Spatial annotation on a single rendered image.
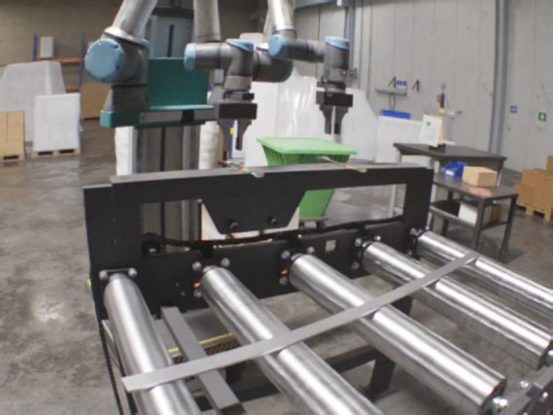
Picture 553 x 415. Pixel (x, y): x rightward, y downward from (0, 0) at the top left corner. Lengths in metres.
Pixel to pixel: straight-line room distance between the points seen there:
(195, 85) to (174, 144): 0.28
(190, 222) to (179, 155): 0.30
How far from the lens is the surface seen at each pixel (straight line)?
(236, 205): 1.24
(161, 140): 1.84
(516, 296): 1.44
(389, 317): 1.03
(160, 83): 1.73
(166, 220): 1.93
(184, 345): 1.09
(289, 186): 1.30
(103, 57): 1.35
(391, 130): 7.98
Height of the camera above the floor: 1.42
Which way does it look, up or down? 15 degrees down
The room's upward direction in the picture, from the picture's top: 4 degrees clockwise
